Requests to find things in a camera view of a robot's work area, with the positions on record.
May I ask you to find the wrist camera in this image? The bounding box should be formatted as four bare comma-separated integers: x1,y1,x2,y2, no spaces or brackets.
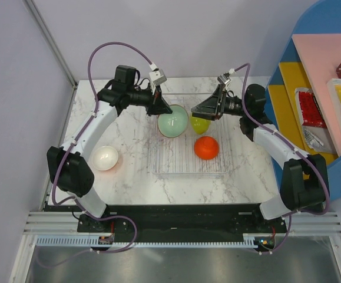
217,73,231,88
149,69,167,87

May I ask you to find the white bowl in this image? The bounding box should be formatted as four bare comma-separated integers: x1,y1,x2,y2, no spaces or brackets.
91,146,119,171

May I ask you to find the pink shelf board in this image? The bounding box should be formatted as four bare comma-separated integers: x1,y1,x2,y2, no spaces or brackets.
292,34,341,156

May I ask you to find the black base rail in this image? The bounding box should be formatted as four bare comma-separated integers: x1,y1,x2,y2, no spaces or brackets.
43,202,326,243

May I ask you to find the red snack packet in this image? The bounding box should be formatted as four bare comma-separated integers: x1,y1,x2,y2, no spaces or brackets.
294,87,327,128

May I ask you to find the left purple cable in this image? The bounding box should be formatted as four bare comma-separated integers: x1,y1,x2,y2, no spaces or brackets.
34,42,159,268

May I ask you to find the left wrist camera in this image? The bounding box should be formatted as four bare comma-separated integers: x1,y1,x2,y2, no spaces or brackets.
149,69,167,87

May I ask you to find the white wire dish rack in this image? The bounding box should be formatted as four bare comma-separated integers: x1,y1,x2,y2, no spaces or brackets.
147,91,229,179

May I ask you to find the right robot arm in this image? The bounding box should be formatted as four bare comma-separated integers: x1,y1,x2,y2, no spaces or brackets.
191,84,330,232

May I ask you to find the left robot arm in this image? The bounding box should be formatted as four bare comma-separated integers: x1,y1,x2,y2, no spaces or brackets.
47,64,172,232

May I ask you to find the lime green bowl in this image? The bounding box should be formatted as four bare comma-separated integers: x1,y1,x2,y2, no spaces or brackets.
190,116,211,134

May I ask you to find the white cable duct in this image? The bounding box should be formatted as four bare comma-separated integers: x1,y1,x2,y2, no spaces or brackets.
35,235,263,248

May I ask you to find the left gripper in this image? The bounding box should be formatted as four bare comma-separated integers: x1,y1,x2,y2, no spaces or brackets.
127,82,172,117

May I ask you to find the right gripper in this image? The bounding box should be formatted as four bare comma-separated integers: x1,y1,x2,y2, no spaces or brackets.
192,84,249,121

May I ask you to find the orange bowl front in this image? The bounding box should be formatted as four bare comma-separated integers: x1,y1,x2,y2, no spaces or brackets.
194,136,220,160

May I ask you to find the yellow shelf board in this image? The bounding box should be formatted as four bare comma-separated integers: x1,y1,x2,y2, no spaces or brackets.
269,61,337,166

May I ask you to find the pale green ceramic bowl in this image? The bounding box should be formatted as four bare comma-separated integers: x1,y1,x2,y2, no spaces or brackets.
157,104,188,138

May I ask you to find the silver foil packet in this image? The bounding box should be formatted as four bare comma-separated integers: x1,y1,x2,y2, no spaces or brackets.
302,126,336,154

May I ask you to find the blue shelf unit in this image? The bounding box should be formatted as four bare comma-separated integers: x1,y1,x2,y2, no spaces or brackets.
266,1,341,200

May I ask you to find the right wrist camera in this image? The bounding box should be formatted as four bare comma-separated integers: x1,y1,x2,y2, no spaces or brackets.
217,73,231,88

